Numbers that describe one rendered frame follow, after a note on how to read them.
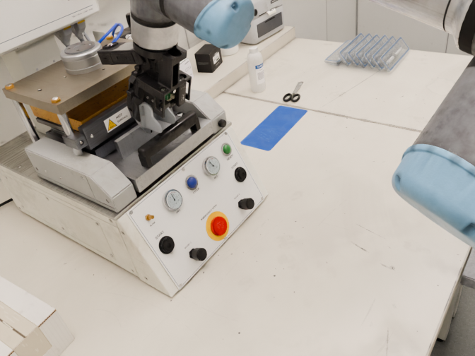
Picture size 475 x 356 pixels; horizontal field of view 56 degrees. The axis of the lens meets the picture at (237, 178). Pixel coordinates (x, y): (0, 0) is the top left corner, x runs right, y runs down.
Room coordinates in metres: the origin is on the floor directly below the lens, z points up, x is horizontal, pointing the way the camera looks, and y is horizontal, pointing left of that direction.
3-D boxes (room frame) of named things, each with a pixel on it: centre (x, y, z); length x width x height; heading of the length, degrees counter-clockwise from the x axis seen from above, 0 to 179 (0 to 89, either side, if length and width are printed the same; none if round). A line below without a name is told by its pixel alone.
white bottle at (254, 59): (1.35, -0.12, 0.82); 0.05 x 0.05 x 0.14
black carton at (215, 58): (1.50, 0.02, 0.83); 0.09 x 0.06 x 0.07; 152
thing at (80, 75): (0.89, 0.26, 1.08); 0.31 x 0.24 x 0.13; 138
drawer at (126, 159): (0.82, 0.21, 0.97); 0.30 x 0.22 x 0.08; 48
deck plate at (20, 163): (0.88, 0.28, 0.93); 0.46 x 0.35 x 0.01; 48
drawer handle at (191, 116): (0.73, 0.11, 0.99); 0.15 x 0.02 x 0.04; 138
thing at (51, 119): (0.86, 0.25, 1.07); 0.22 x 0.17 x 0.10; 138
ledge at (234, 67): (1.54, 0.06, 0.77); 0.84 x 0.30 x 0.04; 138
